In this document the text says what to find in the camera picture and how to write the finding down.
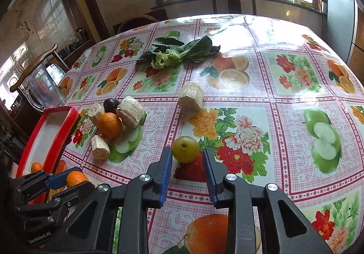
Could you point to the beige bun piece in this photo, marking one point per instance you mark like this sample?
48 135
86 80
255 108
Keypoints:
130 112
96 113

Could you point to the orange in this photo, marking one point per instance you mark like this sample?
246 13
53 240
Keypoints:
77 180
110 125
61 166

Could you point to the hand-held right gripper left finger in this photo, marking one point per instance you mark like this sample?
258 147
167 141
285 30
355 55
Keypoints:
166 180

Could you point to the large beige steamed bun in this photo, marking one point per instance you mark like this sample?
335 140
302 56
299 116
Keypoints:
190 96

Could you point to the green bok choy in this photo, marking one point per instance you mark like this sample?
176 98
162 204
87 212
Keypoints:
176 51

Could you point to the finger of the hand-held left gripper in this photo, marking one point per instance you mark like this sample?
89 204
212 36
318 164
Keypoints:
76 192
57 180

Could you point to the dark wooden cabinet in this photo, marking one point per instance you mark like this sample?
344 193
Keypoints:
17 126

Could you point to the round backed wooden chair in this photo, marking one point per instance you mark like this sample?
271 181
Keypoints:
136 19

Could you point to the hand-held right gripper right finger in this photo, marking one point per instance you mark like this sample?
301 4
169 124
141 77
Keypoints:
211 180

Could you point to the green apple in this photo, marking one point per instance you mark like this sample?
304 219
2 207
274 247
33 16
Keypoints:
185 149

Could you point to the grey refrigerator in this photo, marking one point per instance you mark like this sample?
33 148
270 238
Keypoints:
338 1

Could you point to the wooden chair with carved rail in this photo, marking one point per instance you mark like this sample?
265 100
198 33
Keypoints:
31 68

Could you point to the clear glass pitcher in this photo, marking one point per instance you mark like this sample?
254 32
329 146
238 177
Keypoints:
42 89

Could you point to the dark purple plum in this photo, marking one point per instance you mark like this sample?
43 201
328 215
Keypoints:
110 105

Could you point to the red rimmed white tray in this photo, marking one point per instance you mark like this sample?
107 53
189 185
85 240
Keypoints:
48 134

